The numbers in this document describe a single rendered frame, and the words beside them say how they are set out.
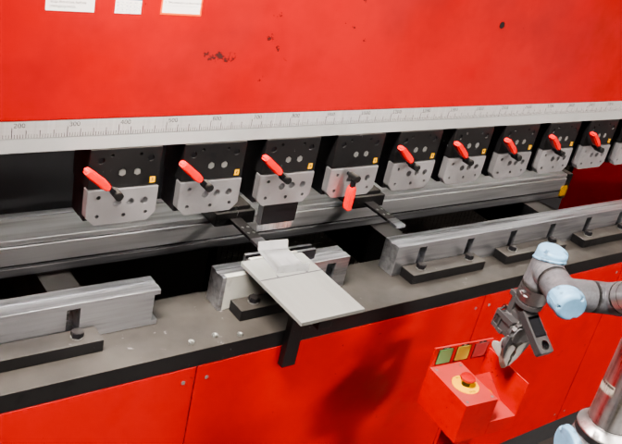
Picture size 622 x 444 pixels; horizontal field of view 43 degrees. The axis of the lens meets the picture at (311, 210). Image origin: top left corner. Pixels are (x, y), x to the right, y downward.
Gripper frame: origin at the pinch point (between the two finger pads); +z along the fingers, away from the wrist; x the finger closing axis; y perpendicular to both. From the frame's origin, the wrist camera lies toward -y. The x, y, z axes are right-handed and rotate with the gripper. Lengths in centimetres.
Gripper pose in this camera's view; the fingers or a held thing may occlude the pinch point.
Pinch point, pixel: (505, 365)
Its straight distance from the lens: 212.6
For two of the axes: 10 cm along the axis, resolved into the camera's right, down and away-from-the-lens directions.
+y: -4.5, -5.4, 7.1
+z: -2.4, 8.4, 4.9
